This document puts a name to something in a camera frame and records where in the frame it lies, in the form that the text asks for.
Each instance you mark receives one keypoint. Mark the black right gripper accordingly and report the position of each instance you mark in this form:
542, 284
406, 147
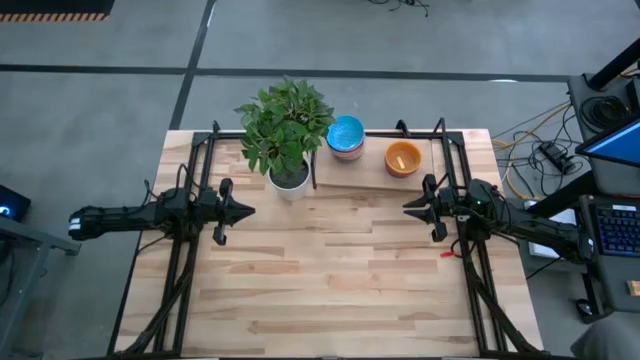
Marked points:
450, 207

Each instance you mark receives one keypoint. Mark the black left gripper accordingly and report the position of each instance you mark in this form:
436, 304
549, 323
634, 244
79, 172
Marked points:
215, 210

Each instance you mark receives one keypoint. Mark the orange plastic bowl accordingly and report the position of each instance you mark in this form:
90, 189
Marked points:
403, 174

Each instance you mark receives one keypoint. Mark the orange patterned ceramic bowl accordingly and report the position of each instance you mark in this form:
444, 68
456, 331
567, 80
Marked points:
345, 134

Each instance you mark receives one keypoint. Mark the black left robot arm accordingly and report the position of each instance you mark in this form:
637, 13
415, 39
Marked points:
120, 217

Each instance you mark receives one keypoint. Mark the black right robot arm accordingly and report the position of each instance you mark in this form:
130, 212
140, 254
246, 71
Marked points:
530, 230

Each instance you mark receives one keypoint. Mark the leafy plant in white pot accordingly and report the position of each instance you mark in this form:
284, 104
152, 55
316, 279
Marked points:
285, 125

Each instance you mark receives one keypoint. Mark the white flat box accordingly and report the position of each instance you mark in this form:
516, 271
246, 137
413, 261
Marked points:
562, 217

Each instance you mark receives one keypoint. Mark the black power brick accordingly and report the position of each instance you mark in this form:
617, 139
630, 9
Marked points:
554, 156

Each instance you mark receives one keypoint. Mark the grey equipment cart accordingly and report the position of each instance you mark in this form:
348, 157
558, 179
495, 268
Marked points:
600, 280

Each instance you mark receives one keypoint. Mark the keyboard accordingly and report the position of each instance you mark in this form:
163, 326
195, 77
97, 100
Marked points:
617, 230

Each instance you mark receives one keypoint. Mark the grey metal table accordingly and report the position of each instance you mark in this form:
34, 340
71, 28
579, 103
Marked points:
45, 239

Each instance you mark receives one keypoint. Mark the laptop with blue screen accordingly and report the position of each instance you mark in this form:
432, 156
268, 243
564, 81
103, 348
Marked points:
617, 145

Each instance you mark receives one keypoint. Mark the small wooden block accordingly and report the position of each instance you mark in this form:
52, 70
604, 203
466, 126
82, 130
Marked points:
634, 288

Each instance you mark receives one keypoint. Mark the black device with blue light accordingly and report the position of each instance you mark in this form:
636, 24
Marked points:
15, 202

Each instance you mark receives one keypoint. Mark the black stand pole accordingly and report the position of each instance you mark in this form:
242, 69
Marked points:
617, 62

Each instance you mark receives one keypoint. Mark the yellow black hazard tape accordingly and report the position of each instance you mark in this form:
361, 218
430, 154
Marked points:
50, 17

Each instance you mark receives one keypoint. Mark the black floor mat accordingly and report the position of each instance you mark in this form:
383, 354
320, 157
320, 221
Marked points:
50, 6

